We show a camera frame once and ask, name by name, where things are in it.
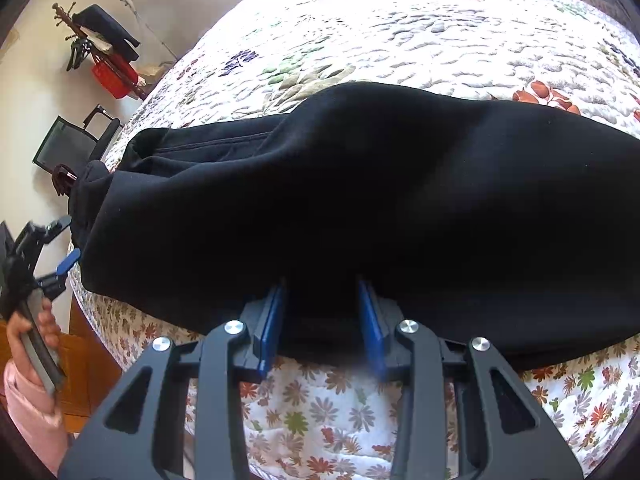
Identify black pants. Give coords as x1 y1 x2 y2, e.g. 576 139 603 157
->
70 81 640 372

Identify wooden cabinet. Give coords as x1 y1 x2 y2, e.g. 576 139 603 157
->
66 294 125 435

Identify red bag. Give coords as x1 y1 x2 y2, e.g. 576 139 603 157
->
91 55 139 100

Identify black clothes hangers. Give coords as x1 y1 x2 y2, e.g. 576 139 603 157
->
67 39 95 72

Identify black mesh office chair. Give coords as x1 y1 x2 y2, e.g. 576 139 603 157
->
32 104 124 177

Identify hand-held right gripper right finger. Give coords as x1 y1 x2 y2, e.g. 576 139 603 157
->
356 280 585 480

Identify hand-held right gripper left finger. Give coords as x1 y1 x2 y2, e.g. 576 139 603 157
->
59 280 288 480

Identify floral quilted bedspread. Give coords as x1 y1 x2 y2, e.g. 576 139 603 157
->
67 0 640 480

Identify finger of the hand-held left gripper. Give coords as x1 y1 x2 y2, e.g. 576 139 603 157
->
36 216 74 247
36 249 82 302

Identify person's left hand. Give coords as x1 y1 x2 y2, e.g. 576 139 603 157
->
6 299 63 386

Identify black garment on rack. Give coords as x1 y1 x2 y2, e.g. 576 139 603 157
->
75 4 142 62

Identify wooden coat rack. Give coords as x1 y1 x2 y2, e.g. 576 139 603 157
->
51 2 149 102

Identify dark red hangers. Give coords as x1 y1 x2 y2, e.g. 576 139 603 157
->
50 163 79 197

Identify person's left forearm pink sleeve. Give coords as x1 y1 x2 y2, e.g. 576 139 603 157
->
2 360 72 467

